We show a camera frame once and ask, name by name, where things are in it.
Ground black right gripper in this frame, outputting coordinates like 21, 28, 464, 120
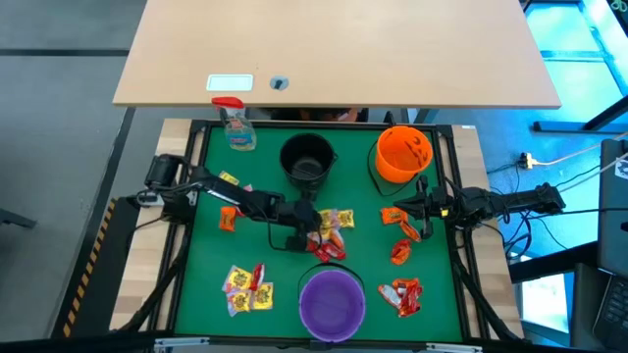
393, 175, 461, 240

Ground purple pumpkin bucket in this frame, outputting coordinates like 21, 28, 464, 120
297, 262, 367, 344

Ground orange pumpkin bucket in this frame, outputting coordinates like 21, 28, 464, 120
366, 125, 435, 198

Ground black halloween bucket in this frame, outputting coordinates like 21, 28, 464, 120
279, 132, 340, 193

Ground clear spray bottle red trigger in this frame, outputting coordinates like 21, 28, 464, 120
211, 96, 258, 152

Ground green table mat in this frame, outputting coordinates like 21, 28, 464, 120
174, 126, 465, 343

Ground black floor beam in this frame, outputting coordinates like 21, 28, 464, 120
509, 242, 600, 284

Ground white rectangular desk plate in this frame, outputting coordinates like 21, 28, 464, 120
205, 73, 255, 92

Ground grey connector box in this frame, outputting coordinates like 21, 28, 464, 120
135, 189, 166, 208

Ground light wooden desk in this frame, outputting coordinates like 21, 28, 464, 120
112, 0, 563, 110

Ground black desk foot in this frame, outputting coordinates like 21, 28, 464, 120
533, 95, 628, 133

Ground grey laptop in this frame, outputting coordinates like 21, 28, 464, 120
592, 138, 628, 350

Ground black hazard striped ramp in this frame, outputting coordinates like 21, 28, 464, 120
51, 195, 143, 339

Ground black furniture leg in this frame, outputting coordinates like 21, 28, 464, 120
0, 207, 38, 229

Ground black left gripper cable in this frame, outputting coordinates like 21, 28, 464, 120
267, 218, 293, 252

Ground black aluminium table frame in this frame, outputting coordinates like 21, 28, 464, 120
110, 119, 529, 353

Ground black floor cable bundle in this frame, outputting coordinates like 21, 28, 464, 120
499, 215, 536, 261

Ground white orange floor cable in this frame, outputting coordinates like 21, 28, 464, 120
532, 130, 628, 167

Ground silver frame bracket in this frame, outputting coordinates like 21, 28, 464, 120
425, 342, 485, 353
154, 336, 211, 353

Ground long black floor cable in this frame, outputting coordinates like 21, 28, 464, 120
514, 207, 628, 221

